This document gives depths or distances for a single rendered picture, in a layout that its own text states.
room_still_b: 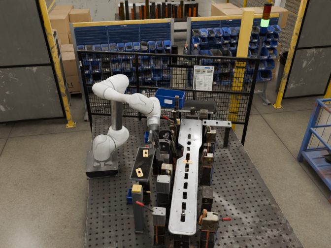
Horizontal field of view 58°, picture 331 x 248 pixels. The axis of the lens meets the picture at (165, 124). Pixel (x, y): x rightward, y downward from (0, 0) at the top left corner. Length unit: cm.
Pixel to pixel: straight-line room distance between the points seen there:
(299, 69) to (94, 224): 405
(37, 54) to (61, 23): 229
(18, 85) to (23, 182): 141
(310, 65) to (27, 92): 440
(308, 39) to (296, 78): 67
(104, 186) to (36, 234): 105
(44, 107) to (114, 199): 252
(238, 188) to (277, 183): 126
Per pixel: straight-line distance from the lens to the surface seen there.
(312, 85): 573
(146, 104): 195
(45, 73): 458
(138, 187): 216
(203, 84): 330
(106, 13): 917
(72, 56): 553
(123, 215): 260
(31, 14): 431
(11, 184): 422
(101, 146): 276
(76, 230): 348
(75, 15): 701
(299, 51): 525
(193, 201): 229
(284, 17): 608
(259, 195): 284
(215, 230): 220
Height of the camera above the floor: 272
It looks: 35 degrees down
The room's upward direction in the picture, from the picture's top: straight up
